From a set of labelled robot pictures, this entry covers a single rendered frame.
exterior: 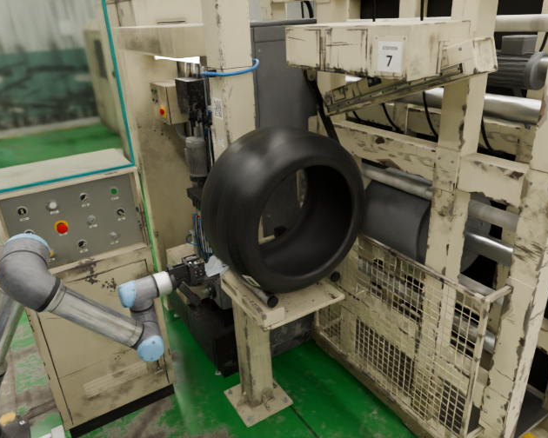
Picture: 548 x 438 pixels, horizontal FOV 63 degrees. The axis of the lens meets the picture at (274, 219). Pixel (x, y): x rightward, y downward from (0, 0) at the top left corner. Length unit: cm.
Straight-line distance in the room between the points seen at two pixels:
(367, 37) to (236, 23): 50
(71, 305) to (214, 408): 138
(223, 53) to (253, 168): 48
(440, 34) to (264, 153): 59
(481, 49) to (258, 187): 72
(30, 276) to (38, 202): 77
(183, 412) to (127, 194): 116
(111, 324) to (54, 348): 93
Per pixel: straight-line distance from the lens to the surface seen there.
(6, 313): 145
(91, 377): 238
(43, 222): 203
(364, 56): 145
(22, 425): 170
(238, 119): 173
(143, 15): 486
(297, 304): 176
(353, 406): 250
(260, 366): 231
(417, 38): 135
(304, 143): 144
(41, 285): 126
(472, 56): 137
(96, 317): 132
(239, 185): 138
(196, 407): 255
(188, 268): 147
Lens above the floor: 182
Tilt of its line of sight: 24 degrees down
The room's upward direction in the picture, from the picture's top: 3 degrees counter-clockwise
